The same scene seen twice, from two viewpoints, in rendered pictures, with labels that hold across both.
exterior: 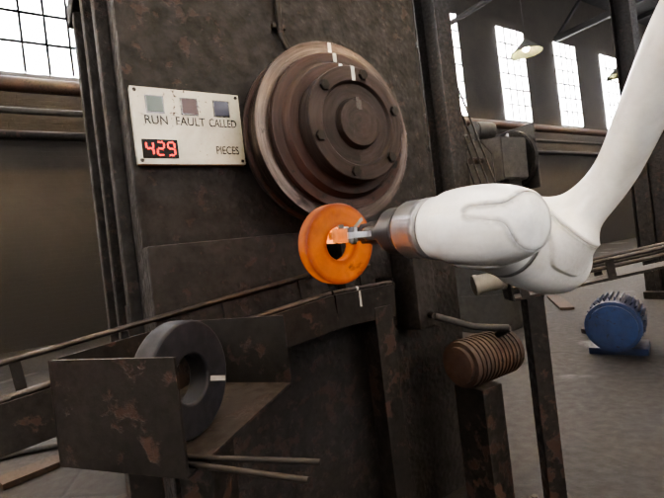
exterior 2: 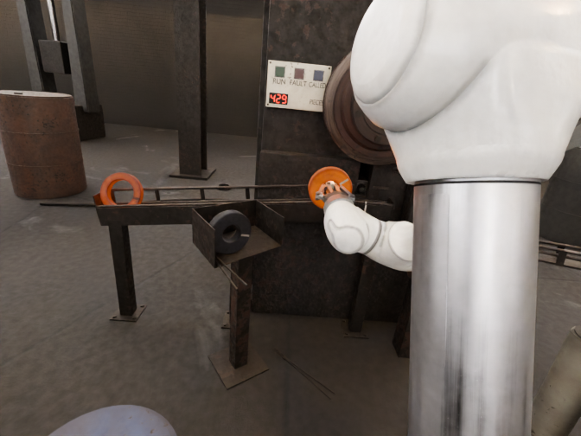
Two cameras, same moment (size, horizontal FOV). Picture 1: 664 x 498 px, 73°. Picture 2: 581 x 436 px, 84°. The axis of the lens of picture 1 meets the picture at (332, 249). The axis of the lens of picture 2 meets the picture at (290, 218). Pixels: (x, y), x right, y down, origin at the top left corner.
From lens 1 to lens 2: 60 cm
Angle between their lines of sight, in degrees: 38
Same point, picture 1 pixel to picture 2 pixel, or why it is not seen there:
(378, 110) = not seen: hidden behind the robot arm
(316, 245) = (315, 188)
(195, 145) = (297, 98)
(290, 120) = (345, 98)
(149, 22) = (288, 16)
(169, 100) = (288, 69)
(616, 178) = not seen: hidden behind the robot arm
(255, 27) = (359, 12)
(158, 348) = (217, 221)
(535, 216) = (348, 240)
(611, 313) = not seen: outside the picture
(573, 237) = (392, 251)
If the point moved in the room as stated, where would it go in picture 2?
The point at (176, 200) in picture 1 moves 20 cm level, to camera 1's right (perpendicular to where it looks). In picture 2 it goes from (282, 126) to (322, 134)
